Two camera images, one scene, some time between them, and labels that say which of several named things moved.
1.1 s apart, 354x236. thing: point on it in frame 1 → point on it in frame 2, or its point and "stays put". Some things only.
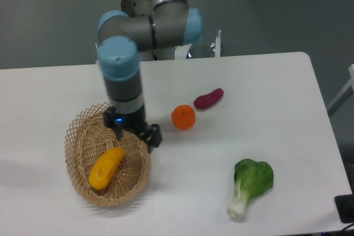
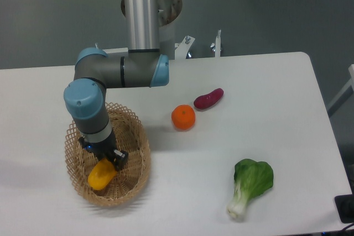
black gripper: [136, 121] → [106, 149]
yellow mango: [104, 168] stays put
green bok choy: [251, 179] stays put
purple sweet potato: [207, 101] stays put
